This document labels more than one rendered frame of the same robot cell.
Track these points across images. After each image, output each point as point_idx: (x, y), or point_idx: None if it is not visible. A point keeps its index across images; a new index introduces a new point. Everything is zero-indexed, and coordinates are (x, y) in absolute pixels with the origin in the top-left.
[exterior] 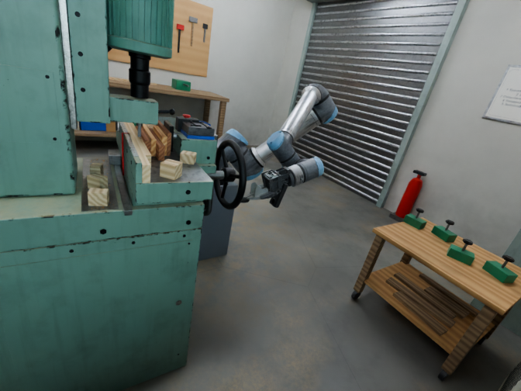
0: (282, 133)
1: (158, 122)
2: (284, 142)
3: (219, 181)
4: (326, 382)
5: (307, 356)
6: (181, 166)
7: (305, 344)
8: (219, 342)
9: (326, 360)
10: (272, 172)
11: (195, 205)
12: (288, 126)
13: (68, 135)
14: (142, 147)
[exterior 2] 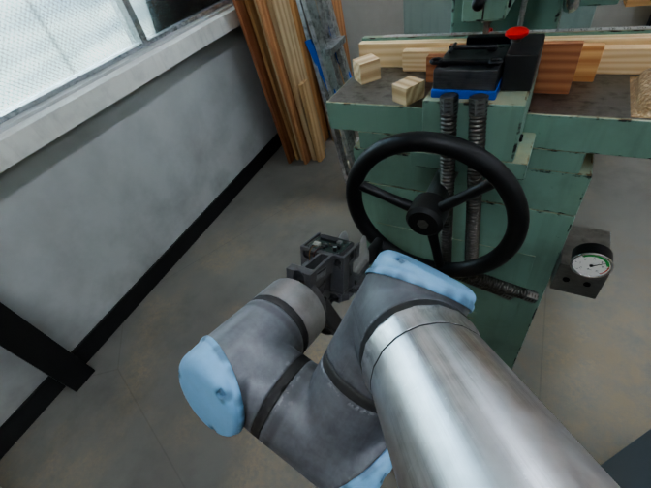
0: (386, 262)
1: (546, 41)
2: (362, 282)
3: (483, 260)
4: (222, 443)
5: (255, 462)
6: (359, 69)
7: (264, 482)
8: None
9: (226, 480)
10: (332, 252)
11: (358, 140)
12: (433, 345)
13: (452, 3)
14: (437, 48)
